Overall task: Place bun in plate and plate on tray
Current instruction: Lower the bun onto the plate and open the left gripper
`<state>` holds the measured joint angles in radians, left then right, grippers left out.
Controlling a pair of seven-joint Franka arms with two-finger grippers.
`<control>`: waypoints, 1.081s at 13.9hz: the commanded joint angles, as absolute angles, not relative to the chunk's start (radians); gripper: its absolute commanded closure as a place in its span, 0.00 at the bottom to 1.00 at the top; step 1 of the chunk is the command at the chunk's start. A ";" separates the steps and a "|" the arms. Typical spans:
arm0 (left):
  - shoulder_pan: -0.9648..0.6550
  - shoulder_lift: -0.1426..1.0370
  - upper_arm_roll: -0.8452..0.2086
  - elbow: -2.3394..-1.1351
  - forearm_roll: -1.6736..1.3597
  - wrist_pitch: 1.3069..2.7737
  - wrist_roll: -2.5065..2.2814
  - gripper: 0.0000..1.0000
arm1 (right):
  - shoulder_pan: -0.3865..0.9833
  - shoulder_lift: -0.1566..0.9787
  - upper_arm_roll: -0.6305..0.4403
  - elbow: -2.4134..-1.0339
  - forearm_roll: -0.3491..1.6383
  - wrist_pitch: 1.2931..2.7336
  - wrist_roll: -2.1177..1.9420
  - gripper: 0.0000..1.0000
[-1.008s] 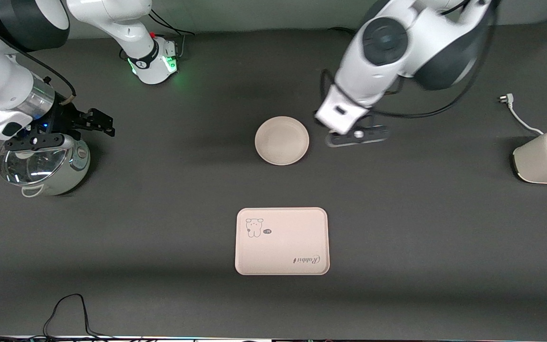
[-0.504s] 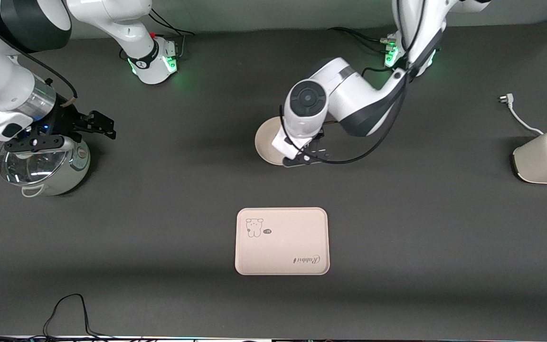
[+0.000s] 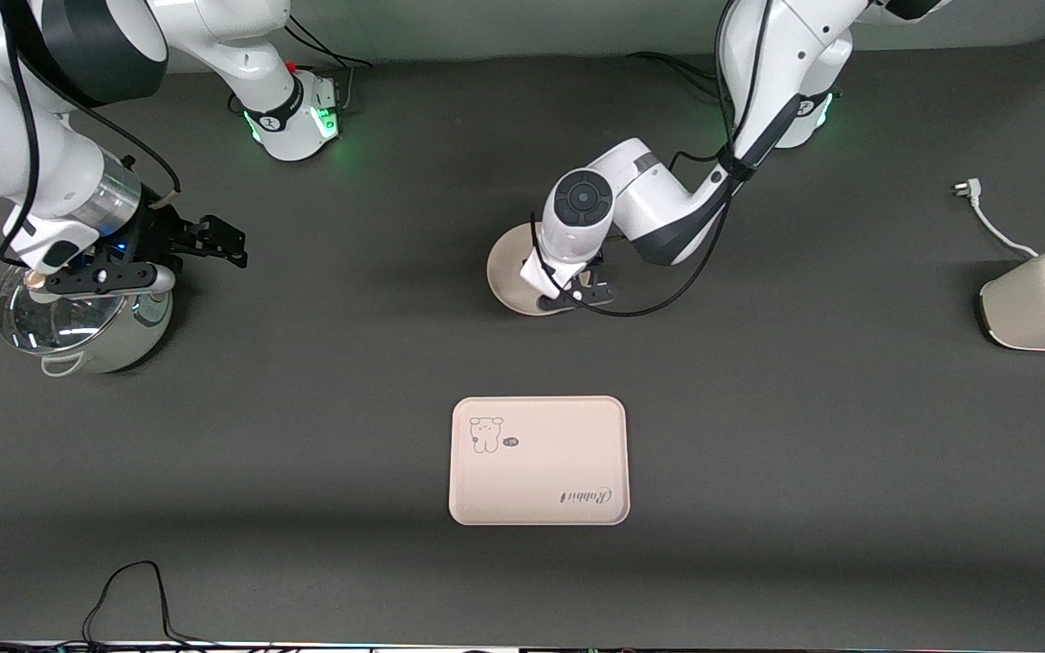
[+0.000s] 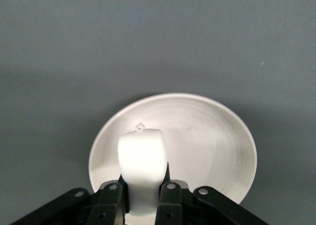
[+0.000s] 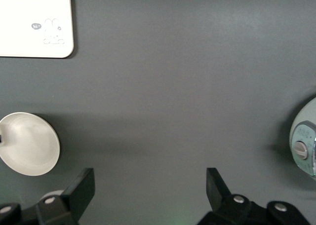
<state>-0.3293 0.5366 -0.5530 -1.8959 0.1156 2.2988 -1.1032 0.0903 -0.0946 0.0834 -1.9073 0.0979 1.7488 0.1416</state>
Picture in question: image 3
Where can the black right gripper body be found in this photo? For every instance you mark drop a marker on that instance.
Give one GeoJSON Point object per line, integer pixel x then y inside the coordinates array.
{"type": "Point", "coordinates": [162, 230]}

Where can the round beige plate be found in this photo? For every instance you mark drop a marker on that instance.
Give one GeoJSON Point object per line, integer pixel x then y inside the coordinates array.
{"type": "Point", "coordinates": [509, 272]}

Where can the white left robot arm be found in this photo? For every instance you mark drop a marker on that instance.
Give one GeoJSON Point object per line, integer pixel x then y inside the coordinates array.
{"type": "Point", "coordinates": [649, 199]}

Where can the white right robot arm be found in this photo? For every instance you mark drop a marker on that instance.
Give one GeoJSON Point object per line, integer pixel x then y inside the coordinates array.
{"type": "Point", "coordinates": [33, 136]}

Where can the beige rectangular printed tray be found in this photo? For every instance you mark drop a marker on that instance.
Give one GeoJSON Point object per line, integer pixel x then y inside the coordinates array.
{"type": "Point", "coordinates": [541, 472]}

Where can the silver pot with glass lid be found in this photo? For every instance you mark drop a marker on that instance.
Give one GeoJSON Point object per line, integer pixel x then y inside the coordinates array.
{"type": "Point", "coordinates": [137, 336]}

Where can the glass pot lid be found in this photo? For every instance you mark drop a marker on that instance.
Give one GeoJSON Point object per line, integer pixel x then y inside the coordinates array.
{"type": "Point", "coordinates": [51, 322]}

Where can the cream toaster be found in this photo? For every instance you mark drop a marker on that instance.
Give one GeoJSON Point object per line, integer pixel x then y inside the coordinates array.
{"type": "Point", "coordinates": [1040, 308]}

